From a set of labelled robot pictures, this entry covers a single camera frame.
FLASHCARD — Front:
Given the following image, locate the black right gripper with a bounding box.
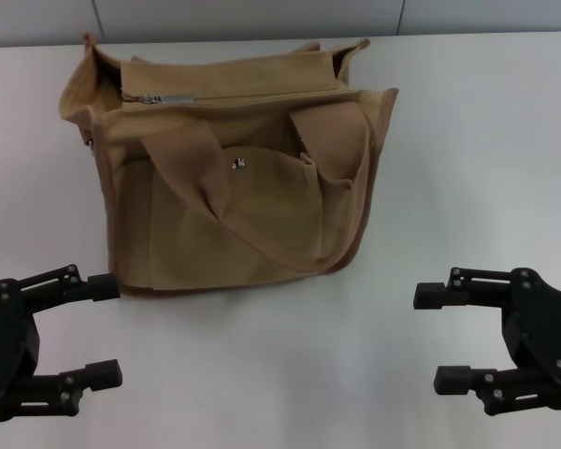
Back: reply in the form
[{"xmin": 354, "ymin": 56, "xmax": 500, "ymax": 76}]
[{"xmin": 414, "ymin": 267, "xmax": 561, "ymax": 417}]

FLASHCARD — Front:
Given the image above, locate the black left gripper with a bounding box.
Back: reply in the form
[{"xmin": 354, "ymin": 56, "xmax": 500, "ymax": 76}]
[{"xmin": 0, "ymin": 264, "xmax": 124, "ymax": 425}]

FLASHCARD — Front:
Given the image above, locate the khaki canvas food bag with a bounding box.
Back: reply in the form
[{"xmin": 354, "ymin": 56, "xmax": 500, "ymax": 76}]
[{"xmin": 57, "ymin": 31, "xmax": 398, "ymax": 301}]

